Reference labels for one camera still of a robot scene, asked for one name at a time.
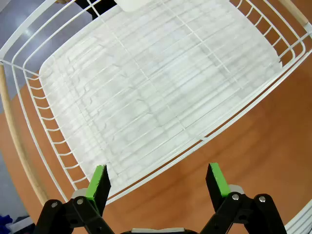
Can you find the white plastic object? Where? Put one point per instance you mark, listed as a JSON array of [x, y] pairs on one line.
[[131, 5]]

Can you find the blue cloth item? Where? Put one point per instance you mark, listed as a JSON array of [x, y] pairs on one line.
[[5, 220]]

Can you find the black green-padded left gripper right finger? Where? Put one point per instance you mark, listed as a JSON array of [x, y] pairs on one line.
[[218, 185]]

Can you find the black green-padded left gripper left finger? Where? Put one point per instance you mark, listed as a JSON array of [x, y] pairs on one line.
[[97, 185]]

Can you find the white plastic drain tray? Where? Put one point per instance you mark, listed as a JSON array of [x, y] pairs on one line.
[[156, 97]]

